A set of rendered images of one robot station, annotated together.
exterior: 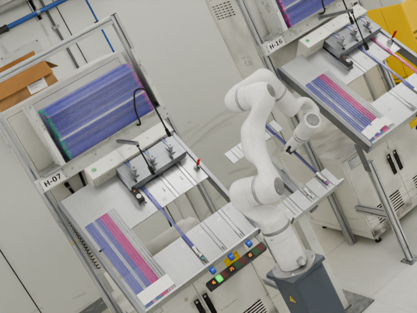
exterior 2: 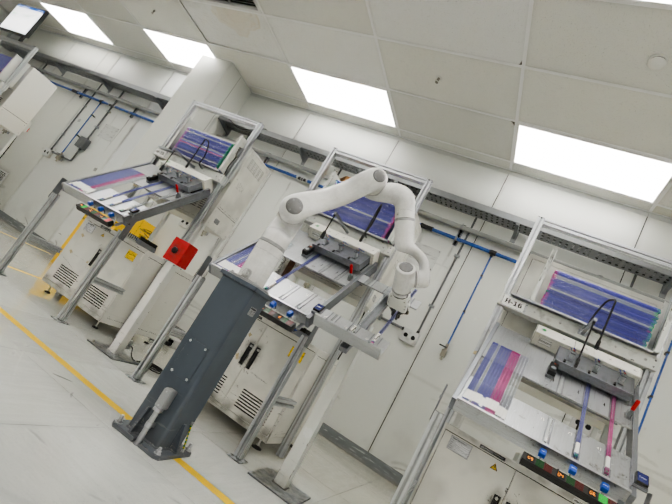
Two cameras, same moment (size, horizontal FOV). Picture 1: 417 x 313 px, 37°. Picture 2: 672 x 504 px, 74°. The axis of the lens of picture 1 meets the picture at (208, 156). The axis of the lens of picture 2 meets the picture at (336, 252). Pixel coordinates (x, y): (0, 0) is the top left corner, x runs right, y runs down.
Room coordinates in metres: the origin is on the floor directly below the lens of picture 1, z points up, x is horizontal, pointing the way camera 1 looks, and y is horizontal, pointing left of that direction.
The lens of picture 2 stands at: (1.22, -1.66, 0.61)
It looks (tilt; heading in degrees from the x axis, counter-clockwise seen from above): 12 degrees up; 47
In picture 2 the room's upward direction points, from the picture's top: 30 degrees clockwise
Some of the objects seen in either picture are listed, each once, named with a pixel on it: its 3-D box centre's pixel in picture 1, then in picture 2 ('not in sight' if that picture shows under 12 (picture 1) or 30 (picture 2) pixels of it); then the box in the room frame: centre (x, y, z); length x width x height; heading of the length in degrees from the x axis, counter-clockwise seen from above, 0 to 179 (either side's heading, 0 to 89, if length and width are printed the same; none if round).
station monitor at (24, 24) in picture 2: not in sight; (26, 24); (1.37, 4.80, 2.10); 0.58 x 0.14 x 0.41; 112
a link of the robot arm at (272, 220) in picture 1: (257, 204); (285, 224); (2.35, -0.09, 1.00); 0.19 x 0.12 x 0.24; 51
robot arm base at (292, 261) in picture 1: (285, 246); (259, 265); (2.33, -0.11, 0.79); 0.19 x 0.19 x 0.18
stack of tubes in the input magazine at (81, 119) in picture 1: (97, 110); (361, 211); (3.15, 0.39, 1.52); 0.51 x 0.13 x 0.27; 112
